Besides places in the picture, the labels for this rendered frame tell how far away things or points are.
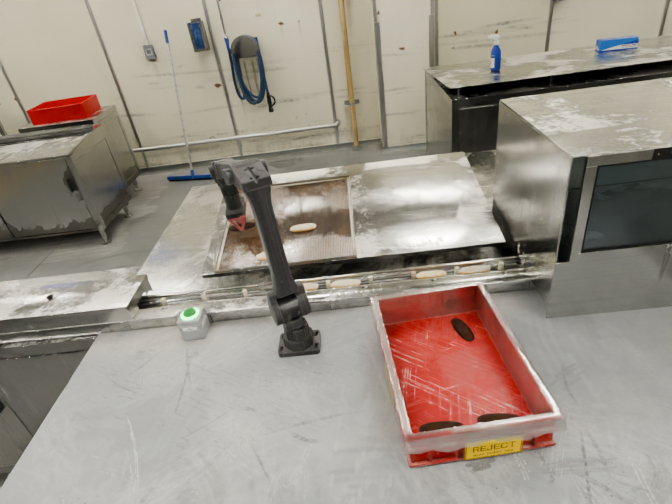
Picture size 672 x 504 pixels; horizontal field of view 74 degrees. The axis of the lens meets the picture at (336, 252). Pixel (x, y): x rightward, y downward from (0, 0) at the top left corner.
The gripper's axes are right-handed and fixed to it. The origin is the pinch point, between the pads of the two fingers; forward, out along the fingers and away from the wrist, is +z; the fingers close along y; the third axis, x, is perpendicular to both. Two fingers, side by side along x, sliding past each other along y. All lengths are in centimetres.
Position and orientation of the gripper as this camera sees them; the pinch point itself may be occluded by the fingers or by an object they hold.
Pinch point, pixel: (241, 225)
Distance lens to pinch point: 171.9
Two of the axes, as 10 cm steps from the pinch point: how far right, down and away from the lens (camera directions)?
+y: 1.1, 6.5, -7.5
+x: 9.8, -1.8, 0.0
